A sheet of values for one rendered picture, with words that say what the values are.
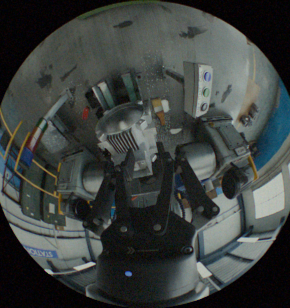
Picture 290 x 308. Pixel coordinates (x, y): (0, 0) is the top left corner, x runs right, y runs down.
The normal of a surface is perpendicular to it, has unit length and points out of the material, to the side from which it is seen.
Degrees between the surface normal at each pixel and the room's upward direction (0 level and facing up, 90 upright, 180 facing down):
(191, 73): 69
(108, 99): 0
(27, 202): 90
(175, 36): 0
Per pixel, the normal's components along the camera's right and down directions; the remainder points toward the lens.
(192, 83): -0.86, 0.49
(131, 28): 0.13, 0.83
